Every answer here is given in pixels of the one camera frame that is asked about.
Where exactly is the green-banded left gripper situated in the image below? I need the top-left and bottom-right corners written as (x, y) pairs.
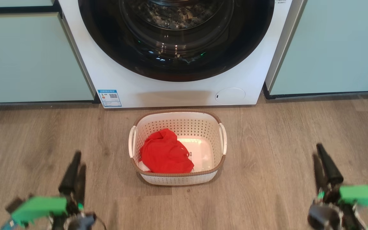
top-left (11, 151), bottom-right (97, 230)

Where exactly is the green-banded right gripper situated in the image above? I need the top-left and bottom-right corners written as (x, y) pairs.
top-left (307, 143), bottom-right (368, 230)

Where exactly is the red garment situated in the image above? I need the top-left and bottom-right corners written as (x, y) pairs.
top-left (139, 128), bottom-right (195, 174)

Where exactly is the washing machine door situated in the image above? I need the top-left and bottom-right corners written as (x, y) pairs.
top-left (78, 0), bottom-right (275, 82)

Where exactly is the white front-load washing machine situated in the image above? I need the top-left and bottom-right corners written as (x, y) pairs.
top-left (58, 0), bottom-right (307, 109)

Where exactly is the stainless steel washing machine drum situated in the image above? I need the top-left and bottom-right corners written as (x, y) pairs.
top-left (119, 0), bottom-right (234, 42)

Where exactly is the blue energy label sticker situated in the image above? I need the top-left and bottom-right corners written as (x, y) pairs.
top-left (97, 89), bottom-right (122, 108)

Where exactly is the round white filter cover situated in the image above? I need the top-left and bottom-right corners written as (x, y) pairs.
top-left (215, 88), bottom-right (246, 105)

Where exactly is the white perforated laundry basket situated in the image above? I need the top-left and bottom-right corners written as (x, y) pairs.
top-left (128, 109), bottom-right (227, 186)

